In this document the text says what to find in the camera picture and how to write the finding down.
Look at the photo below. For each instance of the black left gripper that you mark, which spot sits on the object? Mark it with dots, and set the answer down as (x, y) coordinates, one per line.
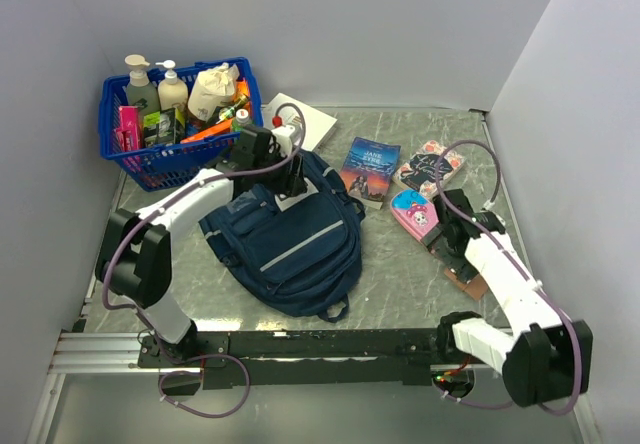
(296, 182)

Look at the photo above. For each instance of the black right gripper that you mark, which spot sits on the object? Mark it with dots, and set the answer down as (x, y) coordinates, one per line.
(463, 268)

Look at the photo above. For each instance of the brown leather wallet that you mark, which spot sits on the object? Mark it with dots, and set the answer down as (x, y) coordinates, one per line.
(475, 288)

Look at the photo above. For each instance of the navy blue student backpack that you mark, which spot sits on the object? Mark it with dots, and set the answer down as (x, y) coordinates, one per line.
(301, 256)

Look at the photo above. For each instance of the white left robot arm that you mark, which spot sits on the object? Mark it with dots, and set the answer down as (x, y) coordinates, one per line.
(135, 258)

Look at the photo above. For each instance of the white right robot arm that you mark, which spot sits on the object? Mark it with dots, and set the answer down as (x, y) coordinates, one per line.
(545, 356)

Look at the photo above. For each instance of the beige paper bag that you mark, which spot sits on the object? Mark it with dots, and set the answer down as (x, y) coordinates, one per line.
(213, 88)

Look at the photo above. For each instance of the white paperback book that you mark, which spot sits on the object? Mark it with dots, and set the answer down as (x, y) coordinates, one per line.
(319, 125)

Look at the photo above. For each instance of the Jane Eyre blue book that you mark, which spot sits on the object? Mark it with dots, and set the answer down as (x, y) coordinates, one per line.
(368, 169)

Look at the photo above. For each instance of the pink pencil case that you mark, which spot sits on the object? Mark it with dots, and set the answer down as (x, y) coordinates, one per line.
(417, 215)

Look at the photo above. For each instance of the green bottle white cap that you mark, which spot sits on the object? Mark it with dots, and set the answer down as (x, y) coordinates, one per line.
(240, 120)

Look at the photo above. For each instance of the Little Women floral book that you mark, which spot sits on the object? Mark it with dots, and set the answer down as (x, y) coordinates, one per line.
(418, 173)

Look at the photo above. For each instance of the blue plastic basket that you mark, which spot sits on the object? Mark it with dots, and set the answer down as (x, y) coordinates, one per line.
(163, 167)

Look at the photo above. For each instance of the green black box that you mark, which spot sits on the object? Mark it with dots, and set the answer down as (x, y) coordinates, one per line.
(165, 128)

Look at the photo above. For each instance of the cream pump bottle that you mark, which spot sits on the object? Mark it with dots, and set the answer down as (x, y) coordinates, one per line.
(172, 91)

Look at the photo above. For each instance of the pink box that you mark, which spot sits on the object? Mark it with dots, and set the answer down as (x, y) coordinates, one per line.
(129, 131)

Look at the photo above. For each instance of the grey-green pump bottle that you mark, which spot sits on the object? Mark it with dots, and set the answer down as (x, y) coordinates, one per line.
(140, 92)

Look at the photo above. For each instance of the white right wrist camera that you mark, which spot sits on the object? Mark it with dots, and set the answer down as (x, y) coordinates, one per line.
(490, 221)

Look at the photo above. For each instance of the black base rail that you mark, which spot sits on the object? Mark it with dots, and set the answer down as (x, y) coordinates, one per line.
(225, 359)

